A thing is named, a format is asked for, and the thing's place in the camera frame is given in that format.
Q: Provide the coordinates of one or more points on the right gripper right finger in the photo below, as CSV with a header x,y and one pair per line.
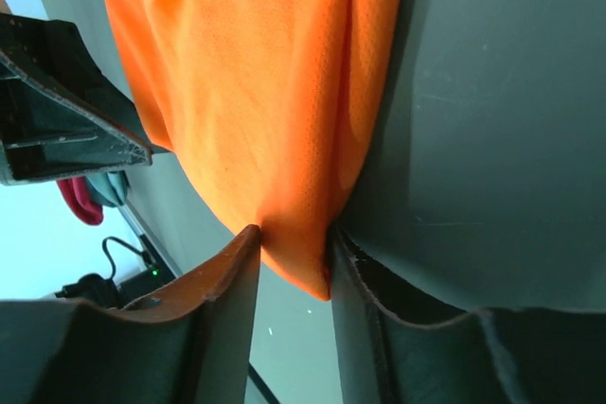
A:
x,y
398,344

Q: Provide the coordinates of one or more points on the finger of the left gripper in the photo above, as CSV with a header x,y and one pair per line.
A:
x,y
60,116

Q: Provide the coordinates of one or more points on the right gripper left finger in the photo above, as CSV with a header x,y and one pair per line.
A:
x,y
188,342

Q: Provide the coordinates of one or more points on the orange t shirt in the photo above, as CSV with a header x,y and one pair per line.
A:
x,y
269,106

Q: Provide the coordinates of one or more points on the red folded t shirt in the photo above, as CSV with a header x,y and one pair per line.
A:
x,y
76,195

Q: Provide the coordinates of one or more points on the grey folded t shirt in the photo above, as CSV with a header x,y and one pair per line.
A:
x,y
108,189

